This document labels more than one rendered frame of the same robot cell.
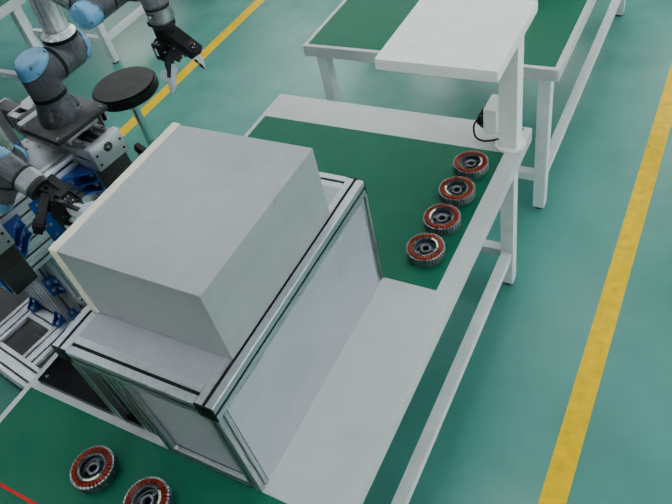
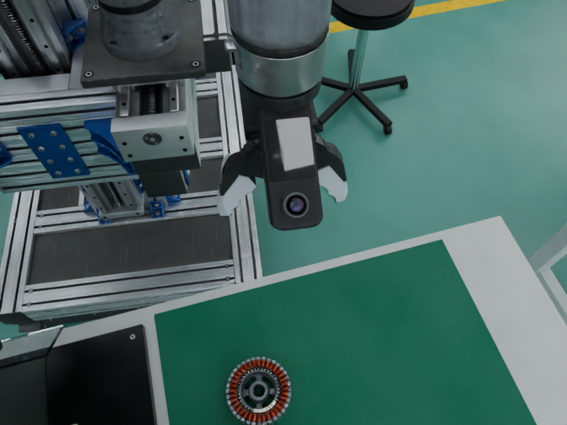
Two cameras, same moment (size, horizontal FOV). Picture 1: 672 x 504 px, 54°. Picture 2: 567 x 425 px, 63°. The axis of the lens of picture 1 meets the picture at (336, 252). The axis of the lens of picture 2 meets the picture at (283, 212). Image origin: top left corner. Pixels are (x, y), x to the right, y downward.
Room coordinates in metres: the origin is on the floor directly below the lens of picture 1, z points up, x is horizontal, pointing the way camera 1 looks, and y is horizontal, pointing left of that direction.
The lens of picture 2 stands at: (1.64, 0.13, 1.62)
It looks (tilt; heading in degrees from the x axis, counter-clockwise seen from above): 59 degrees down; 36
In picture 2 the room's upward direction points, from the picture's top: straight up
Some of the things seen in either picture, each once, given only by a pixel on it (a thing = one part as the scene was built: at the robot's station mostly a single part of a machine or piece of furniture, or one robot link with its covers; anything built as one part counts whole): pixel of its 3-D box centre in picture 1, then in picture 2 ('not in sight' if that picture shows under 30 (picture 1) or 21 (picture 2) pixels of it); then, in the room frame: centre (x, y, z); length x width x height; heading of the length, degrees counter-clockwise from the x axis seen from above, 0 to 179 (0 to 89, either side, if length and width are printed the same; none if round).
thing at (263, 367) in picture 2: not in sight; (259, 391); (1.73, 0.25, 0.77); 0.11 x 0.11 x 0.04
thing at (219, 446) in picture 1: (194, 432); not in sight; (0.80, 0.41, 0.91); 0.28 x 0.03 x 0.32; 52
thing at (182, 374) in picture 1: (219, 264); not in sight; (1.11, 0.27, 1.09); 0.68 x 0.44 x 0.05; 142
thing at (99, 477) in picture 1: (94, 469); not in sight; (0.86, 0.70, 0.77); 0.11 x 0.11 x 0.04
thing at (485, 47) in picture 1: (460, 97); not in sight; (1.66, -0.49, 0.98); 0.37 x 0.35 x 0.46; 142
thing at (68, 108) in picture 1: (55, 104); (136, 11); (2.08, 0.79, 1.09); 0.15 x 0.15 x 0.10
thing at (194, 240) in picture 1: (199, 230); not in sight; (1.10, 0.28, 1.22); 0.44 x 0.39 x 0.20; 142
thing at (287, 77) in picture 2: (159, 14); (276, 50); (1.88, 0.31, 1.37); 0.08 x 0.08 x 0.05
